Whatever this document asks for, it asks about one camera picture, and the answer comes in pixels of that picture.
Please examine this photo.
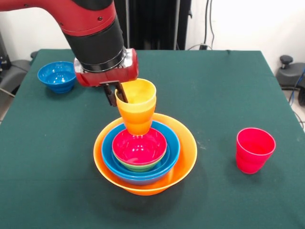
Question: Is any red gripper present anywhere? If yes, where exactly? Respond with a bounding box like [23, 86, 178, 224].
[73, 48, 139, 106]

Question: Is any orange plastic cup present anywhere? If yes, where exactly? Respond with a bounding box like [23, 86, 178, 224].
[117, 99, 157, 135]

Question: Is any large blue bowl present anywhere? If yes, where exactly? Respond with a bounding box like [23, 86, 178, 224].
[106, 167, 176, 187]
[101, 120, 181, 181]

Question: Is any small red bowl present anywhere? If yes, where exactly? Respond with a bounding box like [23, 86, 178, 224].
[112, 128, 168, 167]

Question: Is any small green bowl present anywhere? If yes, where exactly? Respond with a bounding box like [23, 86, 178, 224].
[113, 152, 166, 173]

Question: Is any red plastic cup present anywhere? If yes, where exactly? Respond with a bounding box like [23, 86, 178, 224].
[235, 127, 276, 175]

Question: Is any small dark blue bowl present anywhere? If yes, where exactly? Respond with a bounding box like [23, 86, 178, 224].
[37, 61, 77, 94]

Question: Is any large orange bowl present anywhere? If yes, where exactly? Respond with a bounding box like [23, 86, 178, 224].
[93, 112, 198, 196]

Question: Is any dark green table cloth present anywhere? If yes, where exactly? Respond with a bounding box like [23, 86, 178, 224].
[0, 49, 305, 229]

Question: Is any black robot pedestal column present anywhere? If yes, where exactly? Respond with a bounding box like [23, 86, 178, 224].
[114, 0, 193, 51]

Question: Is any grey pedestal foot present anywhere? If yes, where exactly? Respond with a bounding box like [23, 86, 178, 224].
[275, 55, 305, 88]
[0, 59, 31, 94]

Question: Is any black hanging cable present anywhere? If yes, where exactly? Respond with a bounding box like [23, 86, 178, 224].
[203, 0, 214, 47]

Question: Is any blue cable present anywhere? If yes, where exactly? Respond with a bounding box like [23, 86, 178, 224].
[288, 69, 305, 104]

